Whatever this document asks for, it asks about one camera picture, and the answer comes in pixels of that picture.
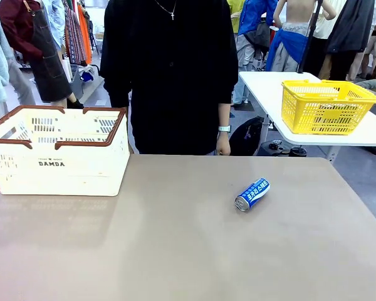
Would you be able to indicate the person's left hand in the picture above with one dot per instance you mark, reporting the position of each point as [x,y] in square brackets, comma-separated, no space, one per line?
[223,146]

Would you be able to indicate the blue Pocari Sweat can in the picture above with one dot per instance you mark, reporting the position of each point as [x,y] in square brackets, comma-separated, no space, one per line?
[252,194]

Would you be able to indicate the person's left forearm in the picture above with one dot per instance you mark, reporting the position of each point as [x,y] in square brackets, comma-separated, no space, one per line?
[224,114]

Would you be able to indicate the yellow plastic shopping basket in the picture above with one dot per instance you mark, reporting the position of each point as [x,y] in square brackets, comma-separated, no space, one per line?
[332,103]

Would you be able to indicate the cream shopping basket brown rim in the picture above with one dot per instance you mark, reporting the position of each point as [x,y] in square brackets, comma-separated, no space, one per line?
[59,178]

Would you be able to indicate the white wristwatch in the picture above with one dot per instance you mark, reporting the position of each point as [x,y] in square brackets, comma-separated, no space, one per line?
[224,128]

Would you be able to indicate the black backpack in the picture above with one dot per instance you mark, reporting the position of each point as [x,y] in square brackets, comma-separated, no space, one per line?
[246,138]

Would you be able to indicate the white side table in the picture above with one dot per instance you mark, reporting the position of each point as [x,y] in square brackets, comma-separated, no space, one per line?
[263,94]

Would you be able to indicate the person in black sweater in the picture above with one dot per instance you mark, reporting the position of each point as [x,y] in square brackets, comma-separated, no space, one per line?
[169,78]

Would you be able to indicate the bare mannequin with blue skirt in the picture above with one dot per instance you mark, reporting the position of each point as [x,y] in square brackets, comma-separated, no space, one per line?
[293,47]

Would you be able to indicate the person in blue jacket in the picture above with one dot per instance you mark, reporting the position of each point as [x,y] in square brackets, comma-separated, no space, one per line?
[253,19]

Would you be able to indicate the black tripod pole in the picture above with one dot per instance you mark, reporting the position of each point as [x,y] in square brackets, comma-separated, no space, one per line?
[308,40]

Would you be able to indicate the grey bin with blue cloth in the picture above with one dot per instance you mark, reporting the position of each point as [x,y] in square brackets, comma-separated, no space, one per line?
[84,78]

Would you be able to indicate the mannequin in black coat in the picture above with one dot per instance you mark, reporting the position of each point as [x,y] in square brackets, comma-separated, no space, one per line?
[351,28]

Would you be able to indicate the orange hanging garment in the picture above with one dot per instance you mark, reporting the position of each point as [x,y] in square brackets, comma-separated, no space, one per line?
[85,34]

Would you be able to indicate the patterned hanging garment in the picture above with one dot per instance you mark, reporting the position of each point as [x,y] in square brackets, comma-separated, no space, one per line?
[72,34]

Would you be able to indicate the mannequin with dark apron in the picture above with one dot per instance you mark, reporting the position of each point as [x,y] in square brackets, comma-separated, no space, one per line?
[47,62]

